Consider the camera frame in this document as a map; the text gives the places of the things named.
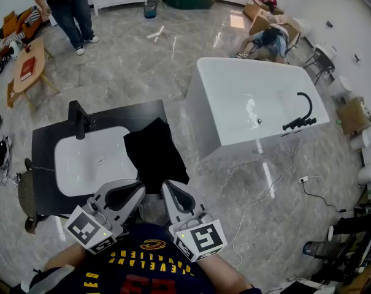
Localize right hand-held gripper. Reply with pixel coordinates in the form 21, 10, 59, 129
160, 179, 228, 263

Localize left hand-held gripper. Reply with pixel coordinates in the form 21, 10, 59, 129
64, 179, 147, 255

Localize black cloth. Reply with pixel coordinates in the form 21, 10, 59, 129
123, 116, 191, 195

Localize person's right forearm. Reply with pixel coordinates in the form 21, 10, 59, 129
196, 254, 254, 291

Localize person's left forearm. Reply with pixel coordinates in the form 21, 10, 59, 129
43, 242, 88, 271

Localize white sink basin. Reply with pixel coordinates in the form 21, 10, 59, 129
53, 126, 139, 198

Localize person's navy printed shirt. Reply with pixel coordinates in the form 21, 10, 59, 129
28, 223, 263, 294

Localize black stone sink counter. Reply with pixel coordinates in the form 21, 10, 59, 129
31, 99, 168, 217

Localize woven basket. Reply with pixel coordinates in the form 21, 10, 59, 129
17, 157, 50, 234

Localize black sink faucet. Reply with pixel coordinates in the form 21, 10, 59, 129
67, 100, 96, 141

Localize white bathtub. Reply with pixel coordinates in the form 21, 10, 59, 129
185, 56, 331, 162

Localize black bathtub faucet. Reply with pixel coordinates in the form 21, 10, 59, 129
281, 91, 318, 132

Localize red book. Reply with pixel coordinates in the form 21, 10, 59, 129
19, 56, 37, 82

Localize wooden side table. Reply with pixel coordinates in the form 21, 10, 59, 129
6, 37, 61, 113

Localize white sticks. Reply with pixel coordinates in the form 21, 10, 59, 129
145, 25, 166, 40

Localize black equipment stand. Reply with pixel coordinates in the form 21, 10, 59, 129
302, 200, 371, 287

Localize white waste bin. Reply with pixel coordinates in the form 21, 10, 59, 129
350, 127, 371, 151
356, 163, 371, 186
327, 75, 354, 98

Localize brown cardboard box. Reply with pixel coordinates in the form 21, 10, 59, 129
248, 13, 302, 44
335, 96, 371, 136
242, 0, 263, 21

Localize black metal chair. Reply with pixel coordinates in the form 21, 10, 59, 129
303, 45, 336, 86

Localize orange cushioned sofa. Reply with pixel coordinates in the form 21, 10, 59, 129
0, 6, 50, 66

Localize white floor cable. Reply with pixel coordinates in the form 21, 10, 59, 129
232, 139, 302, 268

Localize black floor cable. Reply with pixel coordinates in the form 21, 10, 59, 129
301, 181, 347, 213

